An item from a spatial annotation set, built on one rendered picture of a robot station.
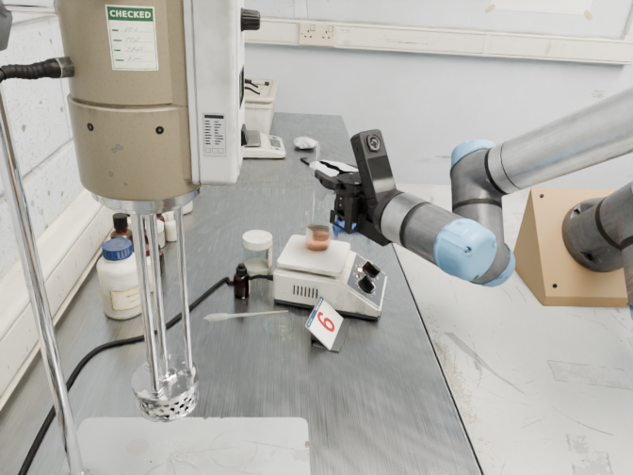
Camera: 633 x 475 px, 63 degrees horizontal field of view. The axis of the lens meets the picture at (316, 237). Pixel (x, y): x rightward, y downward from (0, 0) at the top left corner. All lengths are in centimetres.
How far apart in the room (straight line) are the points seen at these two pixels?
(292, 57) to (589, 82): 130
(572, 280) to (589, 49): 156
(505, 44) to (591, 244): 142
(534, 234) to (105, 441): 85
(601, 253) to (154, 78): 92
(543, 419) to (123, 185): 67
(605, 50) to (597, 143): 187
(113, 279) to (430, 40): 171
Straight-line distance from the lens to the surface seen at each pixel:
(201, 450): 72
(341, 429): 75
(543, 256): 112
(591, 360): 101
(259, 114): 192
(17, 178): 49
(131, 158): 40
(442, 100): 240
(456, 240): 68
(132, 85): 39
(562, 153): 74
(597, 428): 88
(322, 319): 89
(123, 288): 92
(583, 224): 111
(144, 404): 57
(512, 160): 77
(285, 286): 94
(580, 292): 114
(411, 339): 92
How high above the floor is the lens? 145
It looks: 27 degrees down
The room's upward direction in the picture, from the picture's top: 4 degrees clockwise
